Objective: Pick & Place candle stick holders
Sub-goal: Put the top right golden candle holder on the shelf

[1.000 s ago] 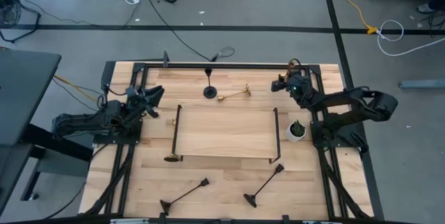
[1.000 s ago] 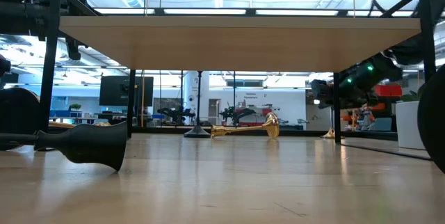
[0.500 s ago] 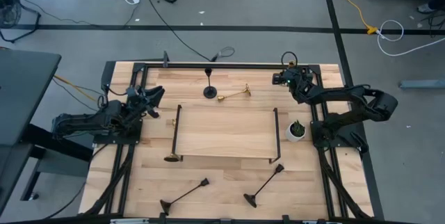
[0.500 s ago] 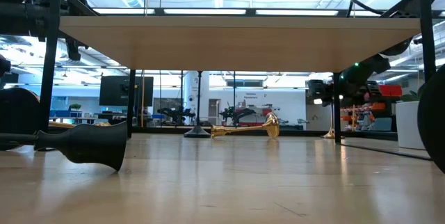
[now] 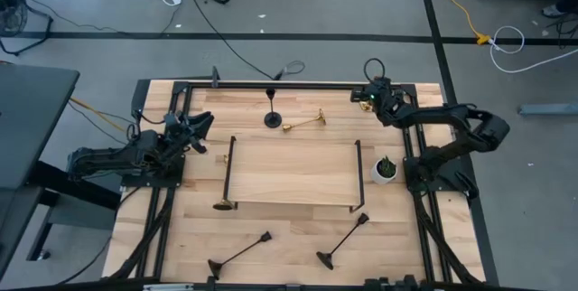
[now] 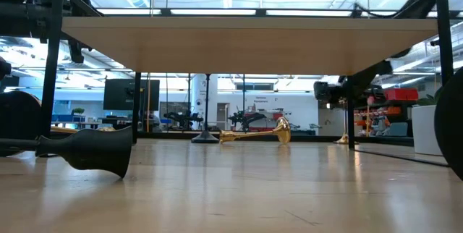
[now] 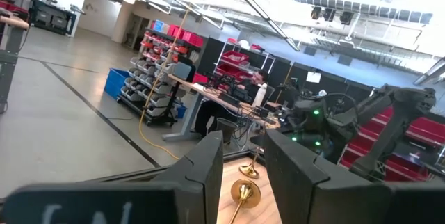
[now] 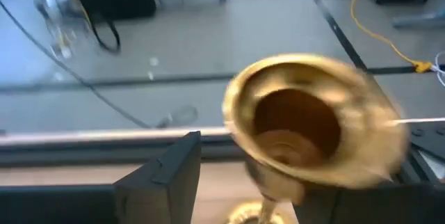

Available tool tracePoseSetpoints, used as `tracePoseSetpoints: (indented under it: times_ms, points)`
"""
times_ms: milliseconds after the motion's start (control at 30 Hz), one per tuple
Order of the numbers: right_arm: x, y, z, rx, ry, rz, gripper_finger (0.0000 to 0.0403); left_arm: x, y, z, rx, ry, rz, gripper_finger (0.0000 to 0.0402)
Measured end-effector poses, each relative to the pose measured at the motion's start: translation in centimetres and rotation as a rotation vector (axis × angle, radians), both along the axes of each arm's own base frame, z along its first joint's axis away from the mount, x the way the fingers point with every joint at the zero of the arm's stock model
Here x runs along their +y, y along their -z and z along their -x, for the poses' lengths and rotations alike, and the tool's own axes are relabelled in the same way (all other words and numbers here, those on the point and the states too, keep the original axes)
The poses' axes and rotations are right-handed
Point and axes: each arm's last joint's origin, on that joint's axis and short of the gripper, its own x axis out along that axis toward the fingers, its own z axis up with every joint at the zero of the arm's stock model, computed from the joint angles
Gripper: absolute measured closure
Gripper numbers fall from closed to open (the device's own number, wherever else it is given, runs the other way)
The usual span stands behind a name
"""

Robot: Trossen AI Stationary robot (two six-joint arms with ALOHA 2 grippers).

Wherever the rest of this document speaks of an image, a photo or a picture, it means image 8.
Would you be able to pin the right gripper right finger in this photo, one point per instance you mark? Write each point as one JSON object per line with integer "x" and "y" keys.
{"x": 320, "y": 207}

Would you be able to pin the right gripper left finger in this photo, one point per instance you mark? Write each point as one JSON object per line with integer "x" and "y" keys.
{"x": 156, "y": 189}

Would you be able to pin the brass candlestick holder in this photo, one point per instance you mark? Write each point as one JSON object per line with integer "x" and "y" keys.
{"x": 365, "y": 112}

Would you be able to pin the grey desk frame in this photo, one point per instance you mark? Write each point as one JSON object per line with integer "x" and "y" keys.
{"x": 420, "y": 20}

